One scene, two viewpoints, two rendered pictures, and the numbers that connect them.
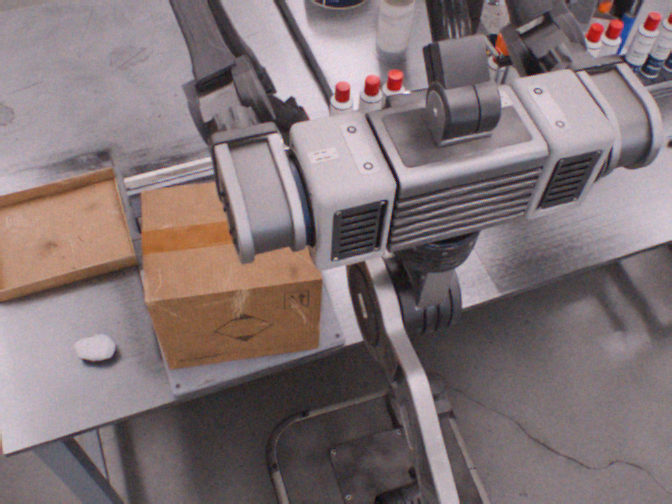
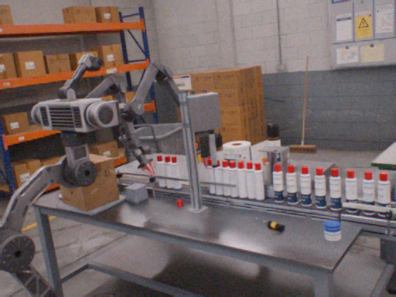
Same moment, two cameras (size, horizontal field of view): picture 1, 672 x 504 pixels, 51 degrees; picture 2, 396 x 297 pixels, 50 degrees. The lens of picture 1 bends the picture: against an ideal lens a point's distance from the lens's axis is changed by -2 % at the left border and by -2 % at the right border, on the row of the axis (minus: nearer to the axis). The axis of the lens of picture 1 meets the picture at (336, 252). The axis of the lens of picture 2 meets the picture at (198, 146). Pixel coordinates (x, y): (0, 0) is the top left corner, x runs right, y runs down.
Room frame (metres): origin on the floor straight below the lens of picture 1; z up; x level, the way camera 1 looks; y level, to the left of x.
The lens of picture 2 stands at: (0.13, -2.40, 1.71)
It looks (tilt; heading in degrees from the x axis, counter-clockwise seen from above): 13 degrees down; 61
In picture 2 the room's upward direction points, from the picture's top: 6 degrees counter-clockwise
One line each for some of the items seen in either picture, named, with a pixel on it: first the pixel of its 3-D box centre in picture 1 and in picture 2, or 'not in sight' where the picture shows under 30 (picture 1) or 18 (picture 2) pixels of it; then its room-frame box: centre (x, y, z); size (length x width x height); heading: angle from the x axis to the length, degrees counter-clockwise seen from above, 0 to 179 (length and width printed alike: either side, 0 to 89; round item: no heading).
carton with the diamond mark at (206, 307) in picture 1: (233, 273); (87, 180); (0.73, 0.19, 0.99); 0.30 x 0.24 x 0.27; 104
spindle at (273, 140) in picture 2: not in sight; (274, 144); (1.91, -0.21, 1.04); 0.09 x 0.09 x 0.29
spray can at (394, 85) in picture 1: (390, 108); (175, 172); (1.20, -0.10, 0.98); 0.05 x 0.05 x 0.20
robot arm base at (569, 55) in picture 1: (572, 78); (117, 110); (0.82, -0.33, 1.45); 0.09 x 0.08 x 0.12; 111
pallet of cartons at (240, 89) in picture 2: not in sight; (221, 115); (3.57, 3.05, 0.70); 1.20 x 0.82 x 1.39; 117
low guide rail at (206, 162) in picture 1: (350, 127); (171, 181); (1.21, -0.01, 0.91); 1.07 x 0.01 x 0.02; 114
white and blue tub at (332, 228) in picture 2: not in sight; (332, 230); (1.44, -1.14, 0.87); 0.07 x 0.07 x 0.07
